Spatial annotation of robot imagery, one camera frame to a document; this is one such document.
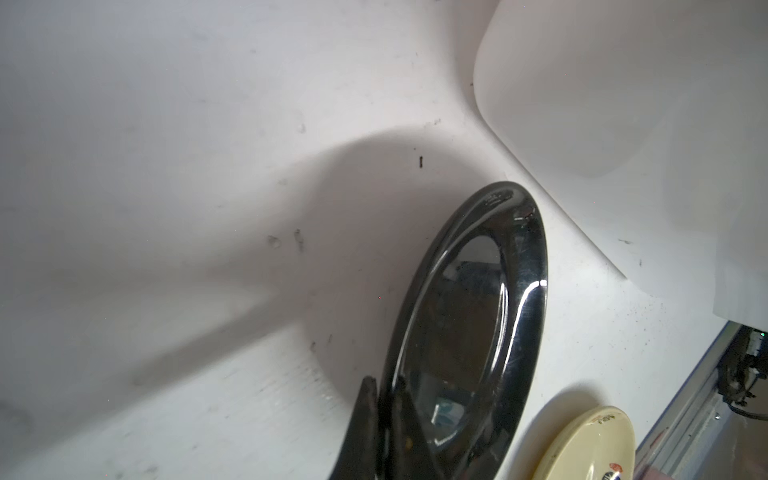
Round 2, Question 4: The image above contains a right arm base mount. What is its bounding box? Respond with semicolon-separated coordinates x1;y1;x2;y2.
717;326;767;422

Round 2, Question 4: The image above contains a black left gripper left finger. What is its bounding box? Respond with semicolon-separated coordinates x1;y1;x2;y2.
329;376;380;480

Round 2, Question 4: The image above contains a black plate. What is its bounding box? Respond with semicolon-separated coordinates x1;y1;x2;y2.
379;181;548;479

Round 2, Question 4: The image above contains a yellow plate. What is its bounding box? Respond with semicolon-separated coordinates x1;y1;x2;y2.
532;406;636;480

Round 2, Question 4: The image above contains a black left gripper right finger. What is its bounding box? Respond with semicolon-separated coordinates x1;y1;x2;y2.
386;377;443;479

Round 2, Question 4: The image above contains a white plastic bin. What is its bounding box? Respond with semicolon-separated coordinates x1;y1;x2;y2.
474;1;767;330

